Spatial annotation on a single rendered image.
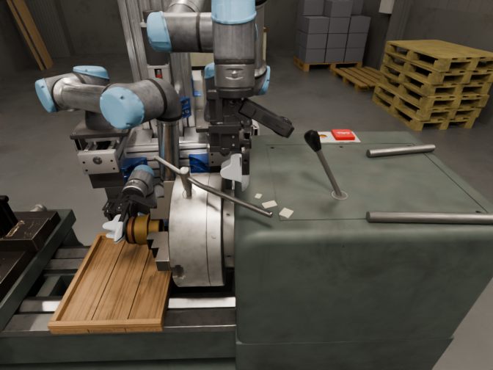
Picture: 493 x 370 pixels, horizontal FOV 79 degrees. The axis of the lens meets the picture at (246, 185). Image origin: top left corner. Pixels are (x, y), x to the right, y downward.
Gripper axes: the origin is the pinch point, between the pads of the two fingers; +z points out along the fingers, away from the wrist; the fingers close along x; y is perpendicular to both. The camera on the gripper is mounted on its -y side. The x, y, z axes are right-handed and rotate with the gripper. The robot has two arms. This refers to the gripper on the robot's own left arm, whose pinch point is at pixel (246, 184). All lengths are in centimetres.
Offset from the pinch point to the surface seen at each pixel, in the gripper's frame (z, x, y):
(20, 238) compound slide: 25, -19, 68
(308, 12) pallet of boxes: -100, -679, -153
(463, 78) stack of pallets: 7, -321, -274
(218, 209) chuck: 8.1, -3.8, 6.7
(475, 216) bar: 3.9, 8.3, -45.5
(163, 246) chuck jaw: 19.4, -5.5, 21.2
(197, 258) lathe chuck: 18.3, 1.3, 11.7
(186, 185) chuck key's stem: 2.0, -4.7, 13.8
